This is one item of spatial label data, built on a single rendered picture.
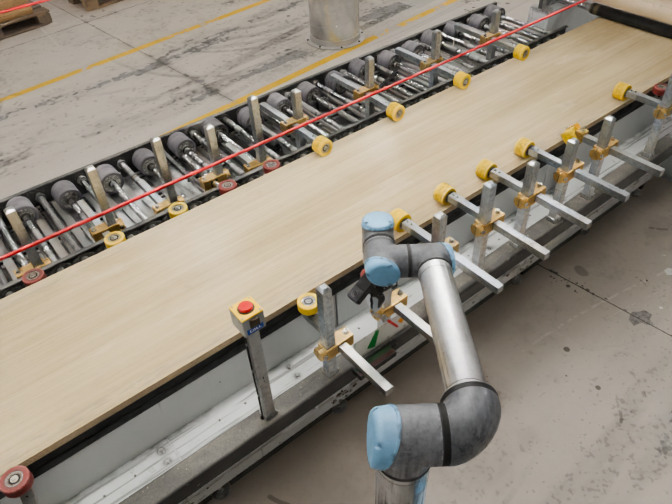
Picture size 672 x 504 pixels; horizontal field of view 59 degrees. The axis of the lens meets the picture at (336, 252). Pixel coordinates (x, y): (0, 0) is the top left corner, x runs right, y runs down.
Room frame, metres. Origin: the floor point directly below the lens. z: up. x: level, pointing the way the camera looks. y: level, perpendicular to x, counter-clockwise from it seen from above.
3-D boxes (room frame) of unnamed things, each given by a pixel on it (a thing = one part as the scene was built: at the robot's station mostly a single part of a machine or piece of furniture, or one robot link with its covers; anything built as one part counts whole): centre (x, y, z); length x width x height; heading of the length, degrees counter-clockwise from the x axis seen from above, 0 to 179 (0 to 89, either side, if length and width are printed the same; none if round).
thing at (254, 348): (1.10, 0.26, 0.93); 0.05 x 0.05 x 0.45; 36
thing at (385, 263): (1.16, -0.13, 1.31); 0.12 x 0.12 x 0.09; 89
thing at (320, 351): (1.26, 0.03, 0.83); 0.14 x 0.06 x 0.05; 126
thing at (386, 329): (1.36, -0.15, 0.75); 0.26 x 0.01 x 0.10; 126
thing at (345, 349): (1.24, -0.01, 0.83); 0.44 x 0.03 x 0.04; 36
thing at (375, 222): (1.27, -0.12, 1.30); 0.10 x 0.09 x 0.12; 179
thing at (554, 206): (1.86, -0.80, 0.95); 0.50 x 0.04 x 0.04; 36
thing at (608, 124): (2.14, -1.16, 0.87); 0.04 x 0.04 x 0.48; 36
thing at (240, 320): (1.10, 0.25, 1.18); 0.07 x 0.07 x 0.08; 36
